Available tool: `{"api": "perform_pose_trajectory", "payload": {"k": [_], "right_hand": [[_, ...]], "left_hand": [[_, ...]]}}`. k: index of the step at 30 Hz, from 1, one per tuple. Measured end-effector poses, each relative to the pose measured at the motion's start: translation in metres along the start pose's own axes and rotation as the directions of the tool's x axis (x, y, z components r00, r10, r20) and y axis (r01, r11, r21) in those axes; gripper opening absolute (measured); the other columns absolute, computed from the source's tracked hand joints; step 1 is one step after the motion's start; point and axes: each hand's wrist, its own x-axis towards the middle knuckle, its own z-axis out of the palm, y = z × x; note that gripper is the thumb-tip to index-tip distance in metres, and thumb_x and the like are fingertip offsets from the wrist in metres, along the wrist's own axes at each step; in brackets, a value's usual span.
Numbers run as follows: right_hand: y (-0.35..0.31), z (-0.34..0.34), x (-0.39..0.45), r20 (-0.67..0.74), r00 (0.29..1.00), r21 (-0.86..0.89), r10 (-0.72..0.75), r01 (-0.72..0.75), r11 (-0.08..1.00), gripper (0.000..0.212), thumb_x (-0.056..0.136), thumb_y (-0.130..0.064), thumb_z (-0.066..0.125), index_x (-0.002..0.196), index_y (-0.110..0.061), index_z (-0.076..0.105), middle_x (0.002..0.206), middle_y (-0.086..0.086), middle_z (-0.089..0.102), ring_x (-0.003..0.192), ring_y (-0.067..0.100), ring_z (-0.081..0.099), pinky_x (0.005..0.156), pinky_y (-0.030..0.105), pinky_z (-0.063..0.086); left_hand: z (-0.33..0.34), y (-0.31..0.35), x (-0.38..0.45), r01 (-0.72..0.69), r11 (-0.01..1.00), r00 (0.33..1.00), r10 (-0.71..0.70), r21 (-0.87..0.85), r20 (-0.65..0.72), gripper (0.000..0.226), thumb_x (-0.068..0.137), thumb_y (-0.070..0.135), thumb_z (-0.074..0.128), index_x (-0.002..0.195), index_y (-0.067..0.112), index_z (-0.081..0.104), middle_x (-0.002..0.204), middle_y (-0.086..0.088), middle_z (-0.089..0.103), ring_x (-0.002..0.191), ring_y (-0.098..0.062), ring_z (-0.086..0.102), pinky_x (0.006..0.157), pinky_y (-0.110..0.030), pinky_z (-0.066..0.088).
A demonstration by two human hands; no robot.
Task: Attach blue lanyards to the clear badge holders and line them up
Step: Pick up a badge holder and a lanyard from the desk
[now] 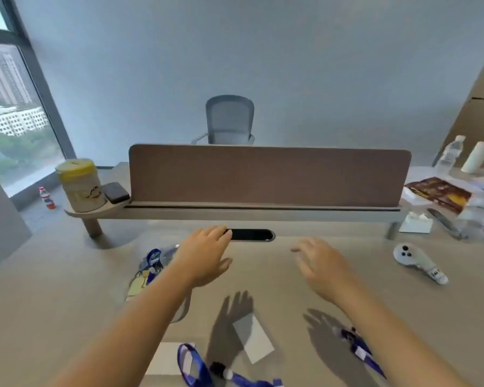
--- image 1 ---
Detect person's right hand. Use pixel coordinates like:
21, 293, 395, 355
290, 237, 362, 305

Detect person's left hand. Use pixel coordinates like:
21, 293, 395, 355
172, 225, 234, 289

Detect bundle of blue lanyards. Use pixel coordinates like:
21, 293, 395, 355
139, 247, 174, 286

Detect blue lanyard with clear strap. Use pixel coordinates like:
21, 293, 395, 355
340, 327, 388, 379

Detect blue lanyard with black clip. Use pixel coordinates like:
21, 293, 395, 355
177, 343, 284, 387

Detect person's left forearm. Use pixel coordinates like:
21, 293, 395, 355
48, 263, 194, 387

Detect person's right forearm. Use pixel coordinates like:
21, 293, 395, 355
338, 277, 475, 387

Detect grey desk shelf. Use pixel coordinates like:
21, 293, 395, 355
63, 193, 412, 240

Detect clear plastic storage bin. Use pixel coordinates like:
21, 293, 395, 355
120, 242, 192, 325

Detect colourful binder clips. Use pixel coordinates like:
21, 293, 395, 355
125, 269, 150, 302

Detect white handheld controller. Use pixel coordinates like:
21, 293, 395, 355
393, 242, 449, 285

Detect small white tissue box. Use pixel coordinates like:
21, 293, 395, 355
399, 211, 433, 234

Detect brown desk divider panel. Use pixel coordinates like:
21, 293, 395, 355
128, 144, 413, 208

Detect small black case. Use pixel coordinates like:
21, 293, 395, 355
103, 182, 131, 205

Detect brown snack packet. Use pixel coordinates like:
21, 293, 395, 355
404, 177, 472, 214

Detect yellow lid wipes canister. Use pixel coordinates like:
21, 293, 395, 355
55, 158, 107, 213

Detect grey mesh office chair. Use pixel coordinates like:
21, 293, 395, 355
191, 95, 256, 146

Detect clear plastic container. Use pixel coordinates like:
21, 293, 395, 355
455, 193, 484, 240

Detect red label drink bottle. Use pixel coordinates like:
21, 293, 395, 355
38, 186, 56, 210

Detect clear water bottle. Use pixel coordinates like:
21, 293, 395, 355
434, 135, 467, 176

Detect white paper roll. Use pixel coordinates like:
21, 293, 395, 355
461, 141, 484, 175

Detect light wooden door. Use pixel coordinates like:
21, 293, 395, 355
431, 35, 484, 174

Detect large glass window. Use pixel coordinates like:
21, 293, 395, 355
0, 0, 77, 200

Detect black desk cable grommet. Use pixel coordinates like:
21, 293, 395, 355
227, 228, 276, 243

